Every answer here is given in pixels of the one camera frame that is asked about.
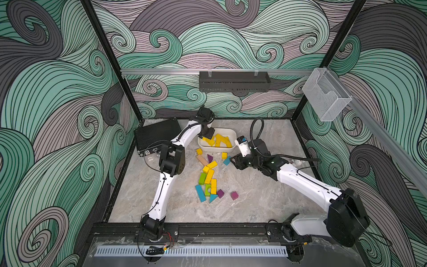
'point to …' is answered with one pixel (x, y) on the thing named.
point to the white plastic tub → (207, 145)
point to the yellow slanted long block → (212, 165)
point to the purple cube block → (220, 193)
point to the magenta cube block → (234, 195)
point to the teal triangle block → (212, 197)
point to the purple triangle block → (210, 158)
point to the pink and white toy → (297, 162)
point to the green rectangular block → (202, 178)
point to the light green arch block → (207, 193)
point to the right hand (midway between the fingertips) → (232, 158)
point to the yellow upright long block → (209, 176)
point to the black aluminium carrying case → (149, 138)
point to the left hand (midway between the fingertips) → (207, 131)
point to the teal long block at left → (202, 196)
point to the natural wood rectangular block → (202, 159)
